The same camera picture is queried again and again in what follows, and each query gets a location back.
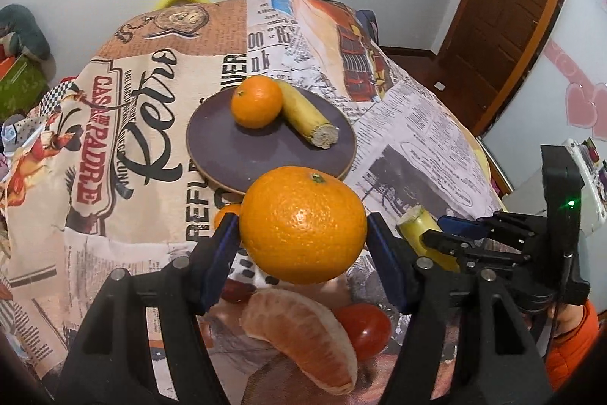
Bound yellow banana piece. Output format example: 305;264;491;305
277;80;338;149
395;204;461;274

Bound red tomato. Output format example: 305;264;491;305
334;303;392;362

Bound large orange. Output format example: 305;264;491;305
239;165;367;285

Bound peeled pomelo segment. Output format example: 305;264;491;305
240;289;358;396

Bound medium orange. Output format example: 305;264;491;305
230;75;283;129

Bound dark red grape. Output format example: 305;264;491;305
221;279;256;304

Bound retro print tablecloth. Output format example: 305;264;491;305
1;0;502;392

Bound small tangerine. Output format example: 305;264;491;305
213;202;243;232

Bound blue backpack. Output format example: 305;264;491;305
355;9;380;44

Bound brown wooden door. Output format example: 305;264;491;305
438;0;561;136

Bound dark purple plate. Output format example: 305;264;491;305
186;88;356;194

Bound green storage box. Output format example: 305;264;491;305
0;54;47;122

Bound grey plush toy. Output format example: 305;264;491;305
0;4;50;63

